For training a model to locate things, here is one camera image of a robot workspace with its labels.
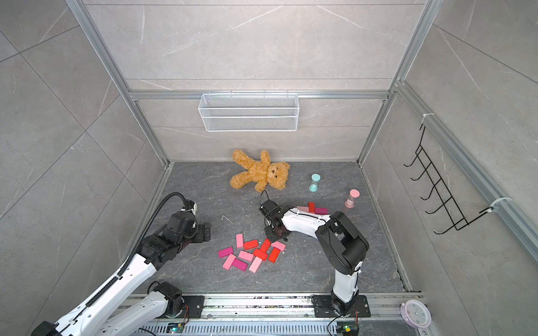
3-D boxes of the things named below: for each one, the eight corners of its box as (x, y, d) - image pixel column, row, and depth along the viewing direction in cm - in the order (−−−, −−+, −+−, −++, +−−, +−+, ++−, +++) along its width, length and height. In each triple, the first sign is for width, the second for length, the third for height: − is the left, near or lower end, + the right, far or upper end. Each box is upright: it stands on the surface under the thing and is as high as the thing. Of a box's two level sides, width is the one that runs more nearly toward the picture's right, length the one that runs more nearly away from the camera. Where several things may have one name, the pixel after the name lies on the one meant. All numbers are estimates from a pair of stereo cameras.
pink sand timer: (345, 208, 103) (351, 196, 95) (343, 201, 106) (349, 189, 98) (354, 208, 103) (361, 196, 95) (352, 201, 106) (358, 189, 98)
